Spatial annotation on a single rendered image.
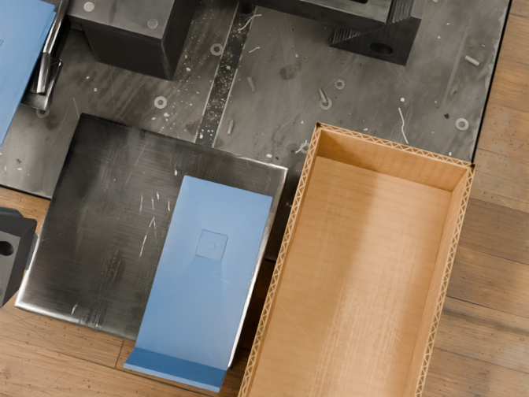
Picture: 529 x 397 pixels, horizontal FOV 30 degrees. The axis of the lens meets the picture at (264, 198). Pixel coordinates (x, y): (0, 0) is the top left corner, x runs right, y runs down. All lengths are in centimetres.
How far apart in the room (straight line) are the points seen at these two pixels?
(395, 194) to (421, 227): 3
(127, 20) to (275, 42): 14
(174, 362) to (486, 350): 24
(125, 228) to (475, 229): 27
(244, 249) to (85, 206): 13
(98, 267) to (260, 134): 17
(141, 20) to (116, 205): 14
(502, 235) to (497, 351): 9
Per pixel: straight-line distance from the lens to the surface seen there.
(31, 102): 74
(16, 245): 55
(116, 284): 75
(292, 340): 75
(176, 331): 74
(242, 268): 74
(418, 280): 77
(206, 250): 75
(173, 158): 77
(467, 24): 85
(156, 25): 74
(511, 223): 80
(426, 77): 82
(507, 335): 78
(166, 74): 80
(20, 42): 74
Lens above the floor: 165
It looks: 75 degrees down
